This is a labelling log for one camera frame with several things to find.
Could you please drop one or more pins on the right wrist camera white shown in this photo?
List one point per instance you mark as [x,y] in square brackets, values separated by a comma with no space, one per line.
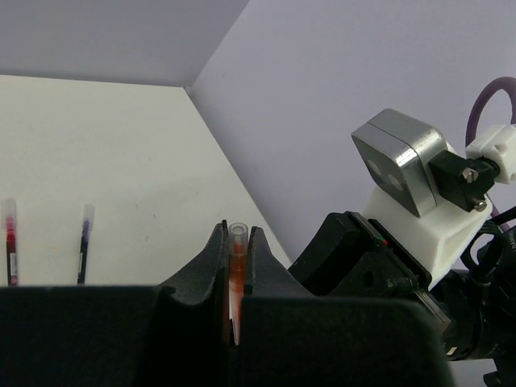
[429,198]

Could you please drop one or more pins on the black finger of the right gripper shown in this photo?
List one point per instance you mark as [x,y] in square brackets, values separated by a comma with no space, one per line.
[352,256]

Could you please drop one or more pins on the orange pen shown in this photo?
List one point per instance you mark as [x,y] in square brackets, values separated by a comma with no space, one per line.
[238,254]

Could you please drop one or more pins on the red pen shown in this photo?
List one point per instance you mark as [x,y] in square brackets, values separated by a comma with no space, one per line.
[9,223]

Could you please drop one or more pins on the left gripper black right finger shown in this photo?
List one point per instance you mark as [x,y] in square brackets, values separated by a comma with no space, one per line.
[289,337]

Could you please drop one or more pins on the purple pen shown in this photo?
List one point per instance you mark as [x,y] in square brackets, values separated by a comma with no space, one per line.
[86,228]

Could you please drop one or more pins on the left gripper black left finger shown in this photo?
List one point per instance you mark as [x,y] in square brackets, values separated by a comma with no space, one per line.
[176,333]

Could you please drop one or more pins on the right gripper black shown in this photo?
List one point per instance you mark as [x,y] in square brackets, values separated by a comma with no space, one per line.
[480,301]

